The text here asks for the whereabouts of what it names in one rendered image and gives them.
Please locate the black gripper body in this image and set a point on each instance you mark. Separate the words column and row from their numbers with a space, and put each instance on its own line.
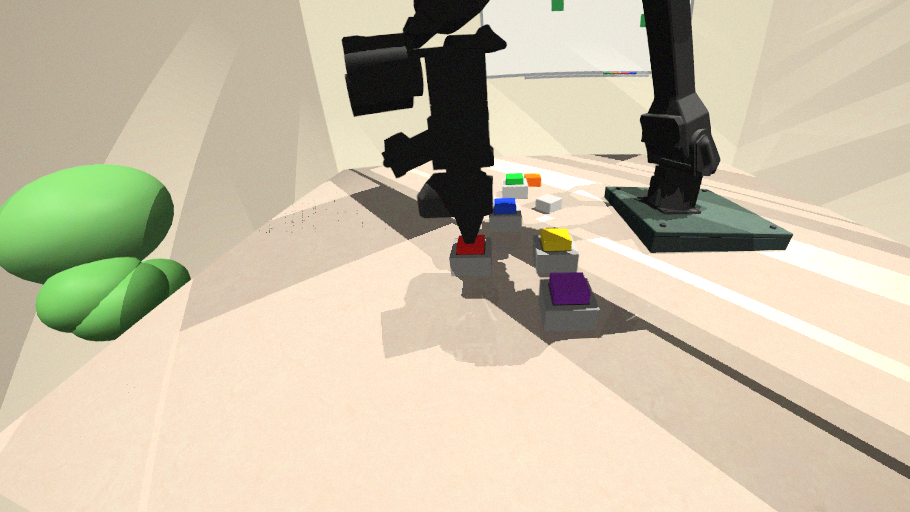
column 463, row 190

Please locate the red button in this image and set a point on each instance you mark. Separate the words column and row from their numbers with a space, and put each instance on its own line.
column 471, row 259

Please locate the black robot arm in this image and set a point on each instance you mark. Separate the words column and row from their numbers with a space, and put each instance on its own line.
column 384, row 73

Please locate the purple button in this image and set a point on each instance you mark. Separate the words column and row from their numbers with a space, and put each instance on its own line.
column 567, row 303

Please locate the orange block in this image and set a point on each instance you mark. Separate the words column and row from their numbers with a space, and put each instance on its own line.
column 533, row 180

